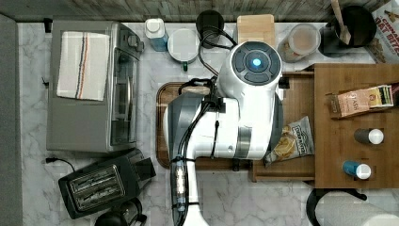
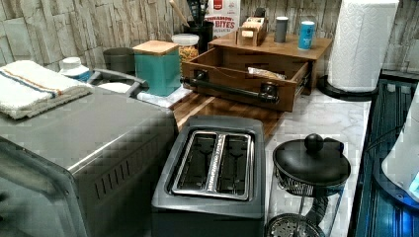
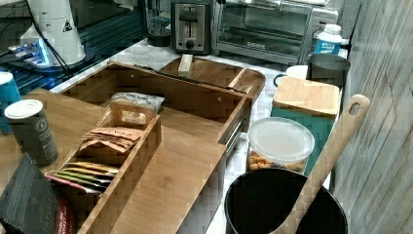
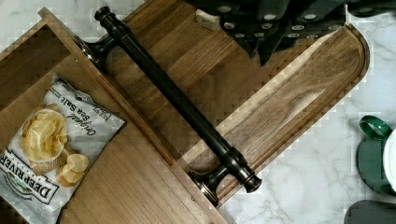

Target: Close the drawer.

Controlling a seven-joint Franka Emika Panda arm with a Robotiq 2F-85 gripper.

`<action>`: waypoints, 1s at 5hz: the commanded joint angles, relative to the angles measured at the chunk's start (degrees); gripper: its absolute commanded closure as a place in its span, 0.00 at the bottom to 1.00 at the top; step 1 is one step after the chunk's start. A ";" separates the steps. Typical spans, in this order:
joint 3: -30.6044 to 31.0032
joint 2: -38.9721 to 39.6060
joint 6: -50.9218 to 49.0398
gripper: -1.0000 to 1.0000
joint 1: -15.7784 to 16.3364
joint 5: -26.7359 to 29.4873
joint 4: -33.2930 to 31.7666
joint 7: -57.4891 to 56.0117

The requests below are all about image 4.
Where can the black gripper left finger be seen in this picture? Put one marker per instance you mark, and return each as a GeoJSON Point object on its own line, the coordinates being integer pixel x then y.
{"type": "Point", "coordinates": [255, 25]}

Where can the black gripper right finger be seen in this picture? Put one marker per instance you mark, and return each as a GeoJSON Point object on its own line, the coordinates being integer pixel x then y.
{"type": "Point", "coordinates": [293, 19]}

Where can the wooden drawer with black handle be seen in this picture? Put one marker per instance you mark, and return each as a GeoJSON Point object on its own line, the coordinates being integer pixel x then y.
{"type": "Point", "coordinates": [134, 180]}

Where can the small beige block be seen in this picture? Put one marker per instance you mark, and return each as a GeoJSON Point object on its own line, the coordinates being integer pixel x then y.
{"type": "Point", "coordinates": [206, 20]}

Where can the walnut wooden cutting board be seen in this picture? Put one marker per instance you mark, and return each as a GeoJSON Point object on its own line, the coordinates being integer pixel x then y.
{"type": "Point", "coordinates": [258, 110]}

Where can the green and white mug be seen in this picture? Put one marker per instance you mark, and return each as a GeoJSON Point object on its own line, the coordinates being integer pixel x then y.
{"type": "Point", "coordinates": [370, 154]}

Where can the dark grey object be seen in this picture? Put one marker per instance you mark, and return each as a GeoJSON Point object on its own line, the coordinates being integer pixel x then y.
{"type": "Point", "coordinates": [371, 212]}

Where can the Deep River chips bag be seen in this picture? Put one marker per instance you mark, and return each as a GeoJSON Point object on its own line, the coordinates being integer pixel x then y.
{"type": "Point", "coordinates": [54, 148]}

